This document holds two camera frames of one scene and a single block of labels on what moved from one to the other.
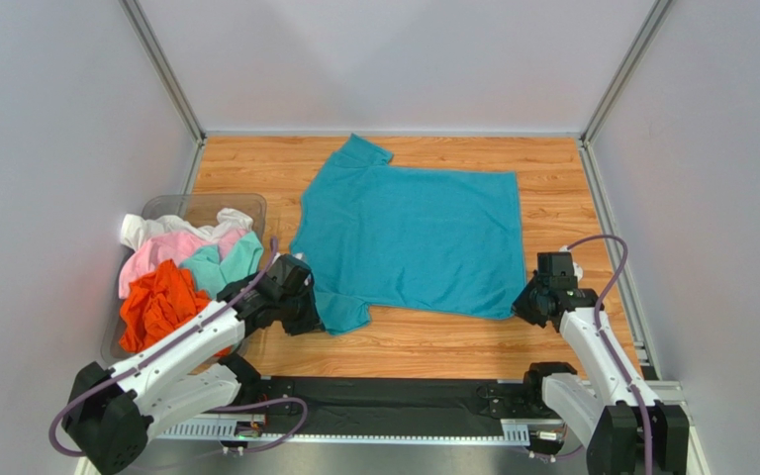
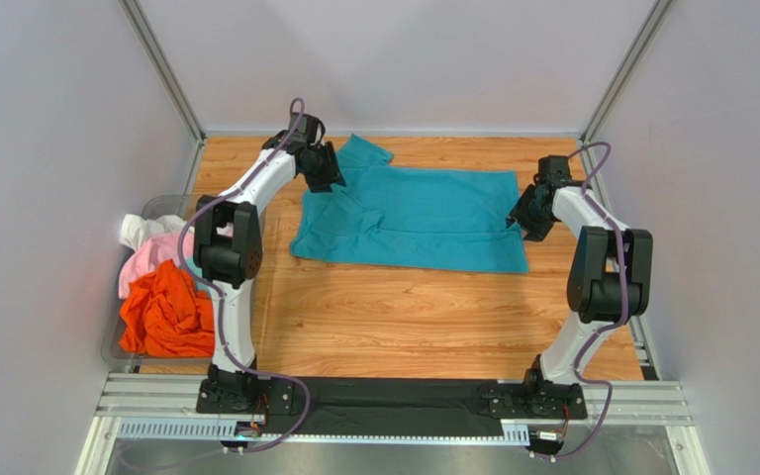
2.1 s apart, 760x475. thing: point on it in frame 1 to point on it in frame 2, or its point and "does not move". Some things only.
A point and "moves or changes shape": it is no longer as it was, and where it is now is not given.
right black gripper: (527, 307) to (527, 215)
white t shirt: (136, 230) does not move
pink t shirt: (146, 252) does not move
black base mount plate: (396, 406) does not move
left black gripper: (311, 322) to (332, 172)
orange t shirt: (156, 302) does not move
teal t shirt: (433, 239) moves or changes shape
